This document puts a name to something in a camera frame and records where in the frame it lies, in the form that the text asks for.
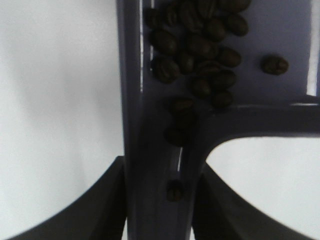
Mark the pile of coffee beans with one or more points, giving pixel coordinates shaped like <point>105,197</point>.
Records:
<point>191,135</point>

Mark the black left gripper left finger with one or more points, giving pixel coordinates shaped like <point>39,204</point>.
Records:
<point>99,214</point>

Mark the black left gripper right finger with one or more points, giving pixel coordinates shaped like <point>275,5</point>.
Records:
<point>219,213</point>

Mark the purple plastic dustpan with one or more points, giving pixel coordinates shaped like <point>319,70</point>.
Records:
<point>150,215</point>

